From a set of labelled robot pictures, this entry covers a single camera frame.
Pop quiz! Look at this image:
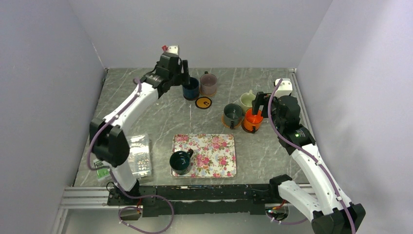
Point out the dark blue cup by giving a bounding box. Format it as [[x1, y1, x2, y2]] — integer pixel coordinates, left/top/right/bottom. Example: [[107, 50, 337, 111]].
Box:
[[182, 77, 199, 100]]

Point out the pale green cup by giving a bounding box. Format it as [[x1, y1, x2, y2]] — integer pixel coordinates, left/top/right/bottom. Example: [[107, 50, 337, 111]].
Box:
[[240, 90, 256, 114]]

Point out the lilac cup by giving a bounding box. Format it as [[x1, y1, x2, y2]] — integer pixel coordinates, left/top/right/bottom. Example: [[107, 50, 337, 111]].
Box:
[[200, 71, 218, 97]]

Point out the orange cup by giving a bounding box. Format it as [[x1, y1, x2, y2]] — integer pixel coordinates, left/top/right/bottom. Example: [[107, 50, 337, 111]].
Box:
[[242, 108, 263, 134]]

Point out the orange black-rimmed coaster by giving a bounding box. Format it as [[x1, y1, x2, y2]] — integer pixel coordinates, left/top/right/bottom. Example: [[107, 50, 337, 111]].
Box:
[[195, 97, 212, 110]]

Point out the grey green cup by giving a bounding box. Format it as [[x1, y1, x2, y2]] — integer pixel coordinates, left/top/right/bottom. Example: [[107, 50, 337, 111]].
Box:
[[223, 103, 243, 119]]

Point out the dark green cup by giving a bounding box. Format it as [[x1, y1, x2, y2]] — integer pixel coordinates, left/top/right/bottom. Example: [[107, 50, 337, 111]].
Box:
[[169, 149, 194, 175]]

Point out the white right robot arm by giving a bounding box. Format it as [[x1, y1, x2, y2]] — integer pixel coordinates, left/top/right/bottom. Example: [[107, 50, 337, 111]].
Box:
[[251, 92, 366, 234]]

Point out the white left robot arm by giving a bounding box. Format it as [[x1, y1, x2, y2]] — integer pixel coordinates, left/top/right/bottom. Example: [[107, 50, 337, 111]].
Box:
[[87, 51, 189, 205]]

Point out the floral serving tray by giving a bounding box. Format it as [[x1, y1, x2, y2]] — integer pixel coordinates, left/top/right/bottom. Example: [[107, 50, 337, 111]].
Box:
[[170, 134, 237, 178]]

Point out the clear plastic screw box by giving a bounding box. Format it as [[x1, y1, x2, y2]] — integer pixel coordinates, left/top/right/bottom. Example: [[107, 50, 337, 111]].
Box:
[[127, 134, 152, 178]]

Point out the green white box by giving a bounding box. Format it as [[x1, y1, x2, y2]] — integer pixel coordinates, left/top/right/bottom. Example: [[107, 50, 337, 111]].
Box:
[[93, 159, 110, 181]]

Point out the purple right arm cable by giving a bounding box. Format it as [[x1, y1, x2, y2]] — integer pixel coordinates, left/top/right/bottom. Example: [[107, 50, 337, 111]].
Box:
[[266, 78, 357, 234]]

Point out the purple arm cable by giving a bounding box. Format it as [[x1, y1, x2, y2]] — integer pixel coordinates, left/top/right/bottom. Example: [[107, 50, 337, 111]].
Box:
[[266, 78, 357, 234], [86, 77, 175, 234]]

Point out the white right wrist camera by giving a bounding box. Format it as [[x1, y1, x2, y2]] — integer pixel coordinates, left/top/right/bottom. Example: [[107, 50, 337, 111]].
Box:
[[274, 78, 293, 98]]

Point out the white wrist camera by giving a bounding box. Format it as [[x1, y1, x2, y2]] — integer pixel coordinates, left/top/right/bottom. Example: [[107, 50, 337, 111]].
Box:
[[162, 45, 180, 56], [274, 78, 293, 98]]

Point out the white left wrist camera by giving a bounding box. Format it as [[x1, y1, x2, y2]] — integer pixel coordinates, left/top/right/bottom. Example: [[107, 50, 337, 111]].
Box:
[[162, 45, 180, 56]]

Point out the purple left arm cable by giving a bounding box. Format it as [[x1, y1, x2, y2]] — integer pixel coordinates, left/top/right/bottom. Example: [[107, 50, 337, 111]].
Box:
[[86, 77, 175, 234]]

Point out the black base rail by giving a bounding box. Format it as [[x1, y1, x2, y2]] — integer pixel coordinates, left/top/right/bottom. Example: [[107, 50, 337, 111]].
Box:
[[107, 184, 283, 217]]

